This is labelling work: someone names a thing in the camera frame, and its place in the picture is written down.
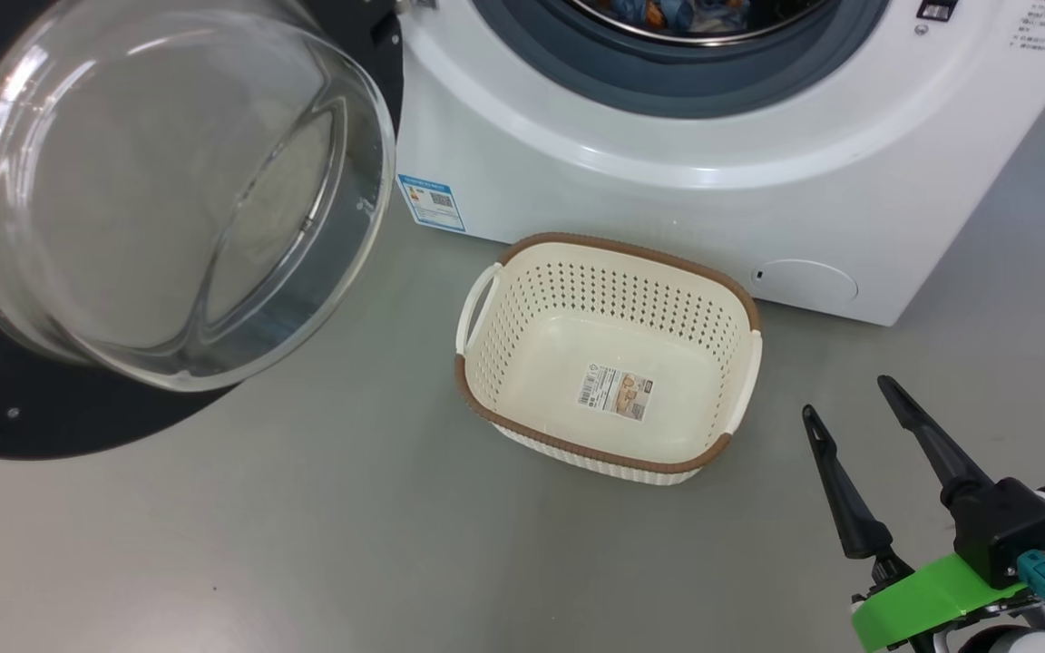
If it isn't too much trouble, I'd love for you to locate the stainless steel washing machine drum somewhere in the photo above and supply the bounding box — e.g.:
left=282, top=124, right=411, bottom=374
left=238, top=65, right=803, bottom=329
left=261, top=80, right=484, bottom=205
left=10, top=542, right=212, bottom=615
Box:
left=568, top=0, right=836, bottom=48

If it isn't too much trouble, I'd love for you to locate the blue garment orange print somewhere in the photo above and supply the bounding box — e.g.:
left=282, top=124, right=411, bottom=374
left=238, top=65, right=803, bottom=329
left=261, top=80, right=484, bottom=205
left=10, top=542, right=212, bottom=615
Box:
left=663, top=0, right=752, bottom=35

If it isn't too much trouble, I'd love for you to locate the basket product label sticker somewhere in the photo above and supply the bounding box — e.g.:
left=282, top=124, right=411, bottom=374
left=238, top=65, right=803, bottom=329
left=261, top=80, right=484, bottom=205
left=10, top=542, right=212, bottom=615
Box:
left=576, top=363, right=655, bottom=422

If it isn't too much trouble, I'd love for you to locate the black round glass washer door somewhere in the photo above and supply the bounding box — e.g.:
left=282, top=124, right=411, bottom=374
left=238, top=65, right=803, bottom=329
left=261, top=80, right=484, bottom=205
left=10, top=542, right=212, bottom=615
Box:
left=0, top=0, right=405, bottom=461

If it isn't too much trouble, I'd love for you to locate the blue garment cream lining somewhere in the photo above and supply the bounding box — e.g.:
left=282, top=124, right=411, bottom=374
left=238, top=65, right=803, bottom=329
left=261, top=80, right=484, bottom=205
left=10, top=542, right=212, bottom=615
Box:
left=609, top=0, right=666, bottom=26

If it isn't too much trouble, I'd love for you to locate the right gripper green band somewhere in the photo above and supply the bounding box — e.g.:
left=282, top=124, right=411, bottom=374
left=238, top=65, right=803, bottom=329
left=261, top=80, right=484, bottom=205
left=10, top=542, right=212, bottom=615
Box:
left=801, top=375, right=1031, bottom=653

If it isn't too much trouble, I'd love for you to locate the white front-load washing machine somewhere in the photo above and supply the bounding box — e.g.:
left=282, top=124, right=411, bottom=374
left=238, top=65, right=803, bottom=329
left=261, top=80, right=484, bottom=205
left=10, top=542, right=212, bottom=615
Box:
left=393, top=0, right=1045, bottom=327

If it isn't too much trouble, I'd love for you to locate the cream perforated basket brown rim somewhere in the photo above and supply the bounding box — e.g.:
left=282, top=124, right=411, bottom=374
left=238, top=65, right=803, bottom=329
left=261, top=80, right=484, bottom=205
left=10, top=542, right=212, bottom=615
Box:
left=454, top=232, right=764, bottom=487

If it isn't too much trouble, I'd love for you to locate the blue energy label sticker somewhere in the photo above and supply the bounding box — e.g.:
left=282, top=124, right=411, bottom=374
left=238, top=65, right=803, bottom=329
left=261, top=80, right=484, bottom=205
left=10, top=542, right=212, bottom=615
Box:
left=397, top=173, right=467, bottom=234

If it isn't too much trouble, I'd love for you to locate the round drain filter cover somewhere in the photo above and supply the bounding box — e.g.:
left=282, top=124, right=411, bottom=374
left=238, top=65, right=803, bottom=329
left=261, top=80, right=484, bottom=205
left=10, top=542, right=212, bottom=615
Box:
left=751, top=259, right=859, bottom=304

